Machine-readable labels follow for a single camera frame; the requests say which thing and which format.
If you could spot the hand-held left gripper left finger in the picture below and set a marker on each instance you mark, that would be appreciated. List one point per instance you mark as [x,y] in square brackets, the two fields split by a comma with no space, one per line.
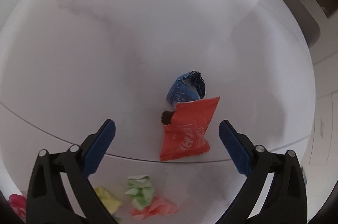
[99,150]

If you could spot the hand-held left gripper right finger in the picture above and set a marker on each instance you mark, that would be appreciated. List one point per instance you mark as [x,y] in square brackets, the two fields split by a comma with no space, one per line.
[236,150]

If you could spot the orange-red snack wrapper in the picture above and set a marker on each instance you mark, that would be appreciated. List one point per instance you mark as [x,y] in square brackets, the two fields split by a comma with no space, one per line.
[188,131]

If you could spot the yellow crumpled paper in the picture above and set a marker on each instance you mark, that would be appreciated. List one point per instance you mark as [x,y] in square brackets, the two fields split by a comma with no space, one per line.
[108,200]

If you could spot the green crumpled paper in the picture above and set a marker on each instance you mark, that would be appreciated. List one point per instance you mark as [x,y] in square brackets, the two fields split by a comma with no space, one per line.
[140,191]

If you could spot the blue dotted snack wrapper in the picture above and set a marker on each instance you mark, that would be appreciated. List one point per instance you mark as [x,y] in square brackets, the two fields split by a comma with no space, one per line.
[182,92]

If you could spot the pink crumpled paper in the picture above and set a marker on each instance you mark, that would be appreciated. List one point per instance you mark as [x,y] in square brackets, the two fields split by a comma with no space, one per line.
[155,209]

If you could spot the beige drawer unit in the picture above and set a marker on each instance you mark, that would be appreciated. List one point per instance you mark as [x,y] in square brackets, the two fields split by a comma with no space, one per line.
[326,118]

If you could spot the red crumpled paper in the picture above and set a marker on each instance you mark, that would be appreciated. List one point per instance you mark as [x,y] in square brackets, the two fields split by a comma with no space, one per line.
[17,204]

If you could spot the grey chair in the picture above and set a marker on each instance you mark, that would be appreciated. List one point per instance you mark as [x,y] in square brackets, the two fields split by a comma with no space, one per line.
[295,4]

